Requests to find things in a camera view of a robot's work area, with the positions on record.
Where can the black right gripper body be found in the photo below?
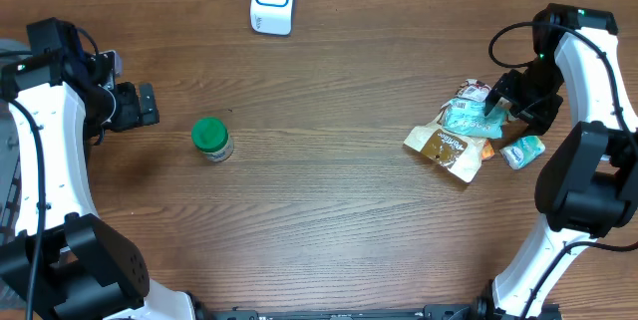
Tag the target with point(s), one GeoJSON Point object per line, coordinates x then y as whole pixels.
{"type": "Point", "coordinates": [534, 92]}

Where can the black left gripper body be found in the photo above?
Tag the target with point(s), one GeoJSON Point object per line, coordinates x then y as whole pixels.
{"type": "Point", "coordinates": [127, 114]}

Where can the brown white snack bag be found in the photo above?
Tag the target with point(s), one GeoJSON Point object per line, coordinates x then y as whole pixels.
{"type": "Point", "coordinates": [475, 90]}

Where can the teal snack packet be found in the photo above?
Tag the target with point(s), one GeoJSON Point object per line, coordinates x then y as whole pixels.
{"type": "Point", "coordinates": [467, 118]}

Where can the orange tissue pack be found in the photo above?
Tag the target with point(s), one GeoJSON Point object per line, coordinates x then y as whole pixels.
{"type": "Point", "coordinates": [487, 151]}

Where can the teal tissue pack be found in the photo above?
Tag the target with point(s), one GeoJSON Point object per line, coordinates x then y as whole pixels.
{"type": "Point", "coordinates": [523, 151]}

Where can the beige brown paper bag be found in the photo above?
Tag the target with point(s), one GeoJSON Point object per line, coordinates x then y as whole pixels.
{"type": "Point", "coordinates": [458, 154]}

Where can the green lid seasoning jar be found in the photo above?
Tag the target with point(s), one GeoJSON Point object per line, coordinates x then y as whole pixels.
{"type": "Point", "coordinates": [212, 138]}

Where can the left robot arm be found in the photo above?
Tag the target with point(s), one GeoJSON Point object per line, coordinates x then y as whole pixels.
{"type": "Point", "coordinates": [64, 261]}

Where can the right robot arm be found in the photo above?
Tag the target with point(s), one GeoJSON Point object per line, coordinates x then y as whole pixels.
{"type": "Point", "coordinates": [589, 185]}

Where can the white barcode scanner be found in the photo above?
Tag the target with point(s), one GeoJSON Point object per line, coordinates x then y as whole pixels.
{"type": "Point", "coordinates": [272, 17]}

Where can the grey plastic mesh basket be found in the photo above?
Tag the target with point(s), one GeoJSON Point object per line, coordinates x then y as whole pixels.
{"type": "Point", "coordinates": [10, 177]}

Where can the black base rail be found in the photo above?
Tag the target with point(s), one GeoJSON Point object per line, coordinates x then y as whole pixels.
{"type": "Point", "coordinates": [429, 312]}

